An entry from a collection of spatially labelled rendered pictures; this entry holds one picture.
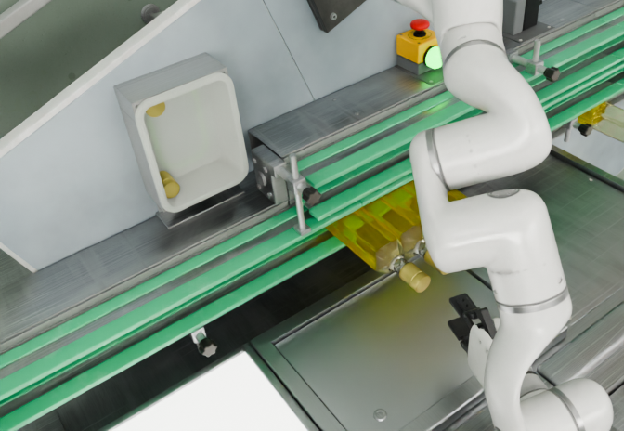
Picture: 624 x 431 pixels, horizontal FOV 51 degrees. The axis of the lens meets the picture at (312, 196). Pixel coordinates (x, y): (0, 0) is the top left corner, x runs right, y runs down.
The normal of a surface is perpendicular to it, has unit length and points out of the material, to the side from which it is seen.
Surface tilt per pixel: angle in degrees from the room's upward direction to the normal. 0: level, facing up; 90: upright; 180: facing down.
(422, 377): 90
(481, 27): 77
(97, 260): 90
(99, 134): 0
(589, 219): 90
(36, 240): 0
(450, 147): 71
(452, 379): 90
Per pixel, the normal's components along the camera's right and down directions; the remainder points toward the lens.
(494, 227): -0.33, -0.01
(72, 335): -0.09, -0.78
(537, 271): 0.07, 0.15
